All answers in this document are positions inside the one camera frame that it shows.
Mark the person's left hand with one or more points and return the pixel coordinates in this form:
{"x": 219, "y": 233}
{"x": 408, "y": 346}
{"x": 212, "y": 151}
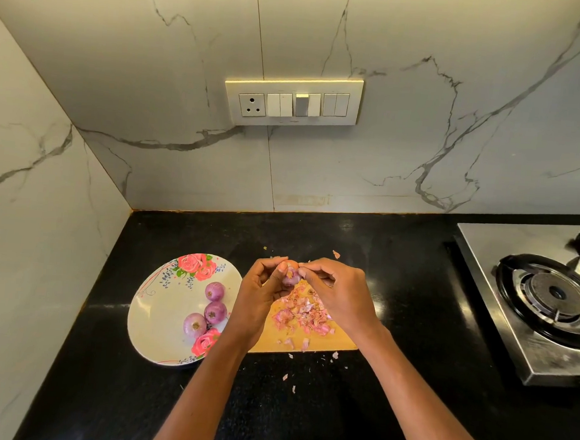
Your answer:
{"x": 254, "y": 302}

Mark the person's right hand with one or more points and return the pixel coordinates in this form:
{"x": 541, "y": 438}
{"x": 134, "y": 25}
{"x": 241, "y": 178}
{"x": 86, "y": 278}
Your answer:
{"x": 344, "y": 298}

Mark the small pink onion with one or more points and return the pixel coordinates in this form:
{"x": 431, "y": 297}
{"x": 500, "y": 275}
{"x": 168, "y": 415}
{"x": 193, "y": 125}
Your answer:
{"x": 215, "y": 313}
{"x": 194, "y": 325}
{"x": 290, "y": 273}
{"x": 215, "y": 291}

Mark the pile of onion peels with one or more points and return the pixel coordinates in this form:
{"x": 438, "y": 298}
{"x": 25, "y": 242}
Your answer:
{"x": 305, "y": 318}

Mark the person's right forearm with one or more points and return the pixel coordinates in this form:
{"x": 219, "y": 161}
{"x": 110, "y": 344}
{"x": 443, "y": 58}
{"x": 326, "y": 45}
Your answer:
{"x": 425, "y": 410}

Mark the person's left forearm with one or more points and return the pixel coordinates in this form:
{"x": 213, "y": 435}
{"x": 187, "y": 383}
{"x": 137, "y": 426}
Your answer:
{"x": 198, "y": 404}

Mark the wooden cutting board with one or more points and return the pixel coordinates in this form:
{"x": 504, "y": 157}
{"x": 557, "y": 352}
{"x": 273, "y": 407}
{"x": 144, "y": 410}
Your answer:
{"x": 269, "y": 343}

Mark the black stone countertop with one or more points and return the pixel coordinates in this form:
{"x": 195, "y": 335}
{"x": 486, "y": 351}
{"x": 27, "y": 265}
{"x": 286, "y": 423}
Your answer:
{"x": 416, "y": 256}

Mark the white floral plate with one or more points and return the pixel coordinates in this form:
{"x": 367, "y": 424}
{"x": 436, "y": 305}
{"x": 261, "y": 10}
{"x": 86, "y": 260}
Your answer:
{"x": 158, "y": 309}

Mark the stainless steel gas stove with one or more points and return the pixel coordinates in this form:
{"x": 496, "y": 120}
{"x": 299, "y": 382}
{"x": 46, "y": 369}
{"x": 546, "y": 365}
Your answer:
{"x": 480, "y": 250}

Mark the white wall switch panel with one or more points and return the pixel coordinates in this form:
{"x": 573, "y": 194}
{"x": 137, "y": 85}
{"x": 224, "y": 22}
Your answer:
{"x": 293, "y": 102}

